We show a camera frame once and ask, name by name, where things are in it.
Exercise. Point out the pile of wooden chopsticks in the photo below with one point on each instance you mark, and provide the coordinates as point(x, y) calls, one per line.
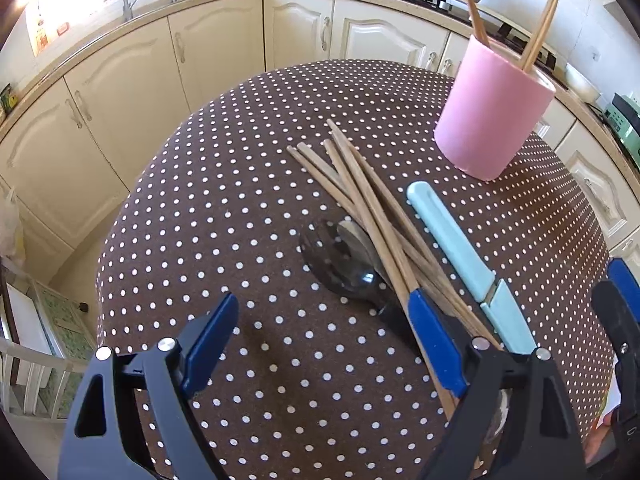
point(365, 195)

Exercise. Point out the person's right hand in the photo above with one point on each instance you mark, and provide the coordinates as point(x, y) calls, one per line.
point(602, 435)

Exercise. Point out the black plastic spoon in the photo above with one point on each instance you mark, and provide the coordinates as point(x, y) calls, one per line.
point(340, 270)

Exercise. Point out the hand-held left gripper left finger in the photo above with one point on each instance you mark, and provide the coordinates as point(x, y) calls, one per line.
point(210, 340)

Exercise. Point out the metal spoon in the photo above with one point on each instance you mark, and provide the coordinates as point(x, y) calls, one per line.
point(355, 240)

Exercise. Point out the white bowl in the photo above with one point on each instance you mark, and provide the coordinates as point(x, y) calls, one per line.
point(582, 85)

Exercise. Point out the white storage rack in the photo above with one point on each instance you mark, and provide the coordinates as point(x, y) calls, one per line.
point(30, 360)

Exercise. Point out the light blue sheathed knife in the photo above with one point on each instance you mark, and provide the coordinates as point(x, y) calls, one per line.
point(450, 235)

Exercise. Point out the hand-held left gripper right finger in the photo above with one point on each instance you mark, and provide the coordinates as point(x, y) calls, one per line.
point(435, 340)

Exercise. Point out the wooden chopstick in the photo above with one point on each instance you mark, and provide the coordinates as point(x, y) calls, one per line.
point(470, 5)
point(544, 35)
point(537, 30)

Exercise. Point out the small dark bottle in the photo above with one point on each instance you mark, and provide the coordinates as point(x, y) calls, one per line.
point(7, 102)

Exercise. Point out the green electric cooker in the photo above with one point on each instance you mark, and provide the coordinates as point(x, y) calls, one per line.
point(625, 125)

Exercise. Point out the brown polka dot tablecloth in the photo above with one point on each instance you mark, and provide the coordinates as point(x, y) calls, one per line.
point(225, 185)

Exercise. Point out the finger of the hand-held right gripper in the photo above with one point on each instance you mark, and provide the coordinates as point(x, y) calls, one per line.
point(620, 330)
point(625, 280)

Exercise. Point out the small pink cup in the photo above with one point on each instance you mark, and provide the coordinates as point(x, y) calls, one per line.
point(62, 29)

